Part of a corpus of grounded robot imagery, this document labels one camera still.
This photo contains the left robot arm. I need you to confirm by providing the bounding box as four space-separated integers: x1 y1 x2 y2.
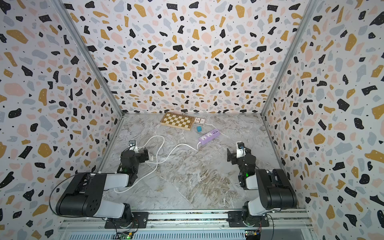
50 147 149 231

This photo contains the purple power strip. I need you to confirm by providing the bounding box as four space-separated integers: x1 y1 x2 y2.
199 129 221 145

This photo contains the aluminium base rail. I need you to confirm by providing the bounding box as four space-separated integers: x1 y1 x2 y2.
56 209 317 240

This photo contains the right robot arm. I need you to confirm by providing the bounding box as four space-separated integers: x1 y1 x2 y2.
227 142 298 229

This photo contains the white power cord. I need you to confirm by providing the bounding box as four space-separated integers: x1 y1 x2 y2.
113 134 202 193

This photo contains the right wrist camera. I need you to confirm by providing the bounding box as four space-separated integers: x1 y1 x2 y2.
236 142 246 159

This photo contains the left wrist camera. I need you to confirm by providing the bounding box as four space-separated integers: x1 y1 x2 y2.
128 140 138 153

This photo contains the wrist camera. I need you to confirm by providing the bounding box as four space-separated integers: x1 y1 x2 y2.
236 142 246 159
128 140 138 153

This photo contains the wooden chessboard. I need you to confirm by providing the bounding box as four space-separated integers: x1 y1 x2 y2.
160 112 195 131

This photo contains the playing card box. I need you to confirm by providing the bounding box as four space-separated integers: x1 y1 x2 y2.
194 118 206 126

